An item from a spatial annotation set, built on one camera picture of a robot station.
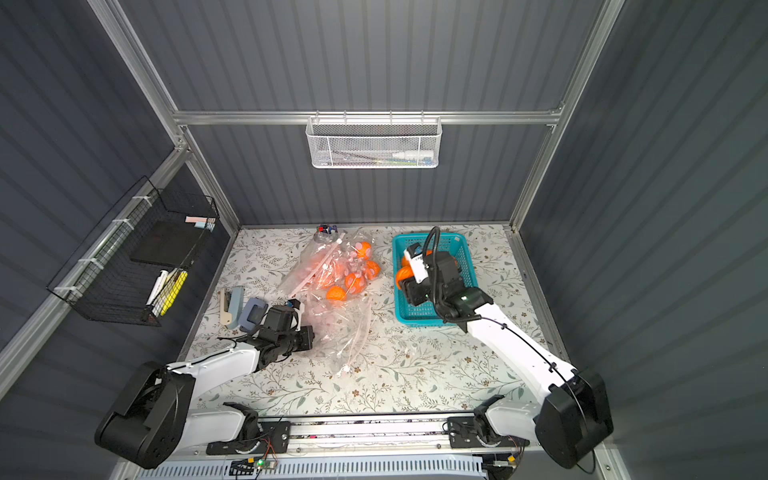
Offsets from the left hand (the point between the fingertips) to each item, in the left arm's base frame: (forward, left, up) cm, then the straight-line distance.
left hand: (313, 335), depth 90 cm
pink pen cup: (+32, -2, +12) cm, 34 cm away
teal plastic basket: (+7, -35, -1) cm, 36 cm away
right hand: (+7, -30, +19) cm, 37 cm away
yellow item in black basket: (-1, +27, +26) cm, 38 cm away
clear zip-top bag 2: (+22, -6, +6) cm, 24 cm away
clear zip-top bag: (+3, -7, -2) cm, 8 cm away
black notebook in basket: (+13, +35, +28) cm, 47 cm away
